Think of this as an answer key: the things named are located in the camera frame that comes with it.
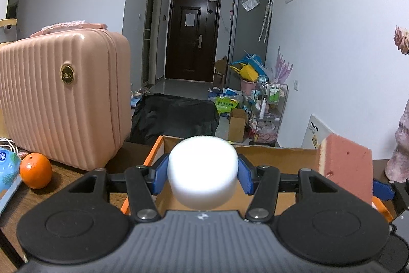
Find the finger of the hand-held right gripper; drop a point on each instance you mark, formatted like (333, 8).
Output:
(383, 190)

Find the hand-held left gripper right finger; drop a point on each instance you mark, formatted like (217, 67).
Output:
(244, 177)

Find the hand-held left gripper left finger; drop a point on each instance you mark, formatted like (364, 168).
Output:
(161, 172)

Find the red cardboard box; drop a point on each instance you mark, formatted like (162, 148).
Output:
(281, 161)

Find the white round sponge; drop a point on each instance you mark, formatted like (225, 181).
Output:
(203, 170)

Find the pink rectangular sponge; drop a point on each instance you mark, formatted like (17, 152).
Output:
(348, 164)

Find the blue soft tissue pack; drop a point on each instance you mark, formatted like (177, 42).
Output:
(8, 170)

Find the pink textured vase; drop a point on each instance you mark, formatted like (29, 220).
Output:
(402, 148)

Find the small brown cardboard box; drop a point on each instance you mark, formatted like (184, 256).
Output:
(237, 127)

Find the black fabric bag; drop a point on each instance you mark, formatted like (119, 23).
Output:
(175, 116)

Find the green snack bag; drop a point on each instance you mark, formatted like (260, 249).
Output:
(227, 105)

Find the pink bucket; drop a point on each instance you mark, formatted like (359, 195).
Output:
(249, 86)

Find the pile of blue yellow bags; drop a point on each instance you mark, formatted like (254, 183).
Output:
(247, 70)

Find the open brown cardboard box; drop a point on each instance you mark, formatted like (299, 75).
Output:
(220, 71)

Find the pink ribbed suitcase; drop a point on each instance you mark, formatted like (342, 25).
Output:
(64, 116)

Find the purple wing decoration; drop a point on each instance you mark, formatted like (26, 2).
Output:
(282, 66)

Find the dark brown entrance door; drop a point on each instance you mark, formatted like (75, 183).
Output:
(191, 52)

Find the orange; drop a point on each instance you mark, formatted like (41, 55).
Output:
(35, 170)

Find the grey refrigerator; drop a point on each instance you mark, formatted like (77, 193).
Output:
(246, 36)

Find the dried pink rose bouquet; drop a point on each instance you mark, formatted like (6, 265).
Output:
(403, 39)

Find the white paper on door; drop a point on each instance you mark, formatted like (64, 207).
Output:
(190, 19)

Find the white hanging umbrellas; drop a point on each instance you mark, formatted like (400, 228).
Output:
(266, 20)

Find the clear plastic bag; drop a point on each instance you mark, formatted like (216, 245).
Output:
(250, 3)

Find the yellow thermos jug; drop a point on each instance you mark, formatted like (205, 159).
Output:
(8, 33)

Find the white wall socket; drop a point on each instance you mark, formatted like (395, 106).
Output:
(296, 85)

